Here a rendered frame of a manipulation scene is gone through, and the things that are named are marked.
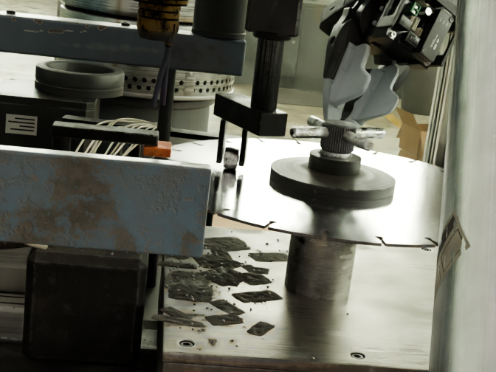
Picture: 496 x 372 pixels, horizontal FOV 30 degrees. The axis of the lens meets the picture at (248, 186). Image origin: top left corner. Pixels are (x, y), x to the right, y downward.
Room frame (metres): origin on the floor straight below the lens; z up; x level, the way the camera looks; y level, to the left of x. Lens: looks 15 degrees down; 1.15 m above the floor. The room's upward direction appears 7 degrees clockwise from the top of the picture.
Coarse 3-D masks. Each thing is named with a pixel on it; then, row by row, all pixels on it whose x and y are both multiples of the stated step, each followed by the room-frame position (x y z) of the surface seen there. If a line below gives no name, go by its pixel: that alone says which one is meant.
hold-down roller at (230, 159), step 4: (228, 148) 0.80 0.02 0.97; (232, 148) 0.80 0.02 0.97; (236, 148) 0.80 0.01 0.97; (224, 152) 0.80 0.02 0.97; (228, 152) 0.79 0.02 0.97; (232, 152) 0.79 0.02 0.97; (236, 152) 0.80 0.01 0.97; (224, 156) 0.79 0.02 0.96; (228, 156) 0.79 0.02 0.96; (232, 156) 0.79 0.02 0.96; (236, 156) 0.79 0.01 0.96; (224, 160) 0.79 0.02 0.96; (228, 160) 0.79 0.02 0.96; (232, 160) 0.79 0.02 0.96; (236, 160) 0.79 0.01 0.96; (224, 164) 0.79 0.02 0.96; (228, 164) 0.79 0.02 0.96; (232, 164) 0.79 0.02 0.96; (236, 164) 0.79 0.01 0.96; (228, 168) 0.80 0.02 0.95; (232, 168) 0.80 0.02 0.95; (236, 168) 0.80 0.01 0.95
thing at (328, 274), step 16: (304, 240) 0.77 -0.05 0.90; (320, 240) 0.77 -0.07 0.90; (288, 256) 0.79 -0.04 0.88; (304, 256) 0.77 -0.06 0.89; (320, 256) 0.77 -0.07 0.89; (336, 256) 0.77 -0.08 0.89; (352, 256) 0.78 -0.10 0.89; (288, 272) 0.79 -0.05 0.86; (304, 272) 0.77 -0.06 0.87; (320, 272) 0.77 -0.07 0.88; (336, 272) 0.77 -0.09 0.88; (352, 272) 0.79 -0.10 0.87; (288, 288) 0.78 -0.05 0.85; (304, 288) 0.77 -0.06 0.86; (320, 288) 0.77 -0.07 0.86; (336, 288) 0.77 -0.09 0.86
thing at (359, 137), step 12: (312, 120) 0.83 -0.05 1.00; (324, 120) 0.82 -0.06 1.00; (336, 120) 0.81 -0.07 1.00; (300, 132) 0.77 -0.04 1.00; (312, 132) 0.78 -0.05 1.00; (324, 132) 0.78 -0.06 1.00; (336, 132) 0.78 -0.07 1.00; (348, 132) 0.78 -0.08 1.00; (360, 132) 0.80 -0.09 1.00; (372, 132) 0.81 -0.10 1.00; (384, 132) 0.82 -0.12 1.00; (324, 144) 0.79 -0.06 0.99; (336, 144) 0.78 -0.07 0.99; (348, 144) 0.79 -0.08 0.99; (360, 144) 0.76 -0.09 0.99; (372, 144) 0.76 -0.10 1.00; (336, 156) 0.78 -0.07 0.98; (348, 156) 0.79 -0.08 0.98
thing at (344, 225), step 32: (192, 160) 0.82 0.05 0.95; (256, 160) 0.85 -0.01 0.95; (384, 160) 0.91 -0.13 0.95; (224, 192) 0.72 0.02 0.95; (256, 192) 0.73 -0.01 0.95; (288, 192) 0.75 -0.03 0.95; (416, 192) 0.80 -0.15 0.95; (256, 224) 0.65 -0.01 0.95; (288, 224) 0.65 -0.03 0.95; (320, 224) 0.66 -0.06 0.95; (352, 224) 0.67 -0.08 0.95; (384, 224) 0.68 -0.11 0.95; (416, 224) 0.69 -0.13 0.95
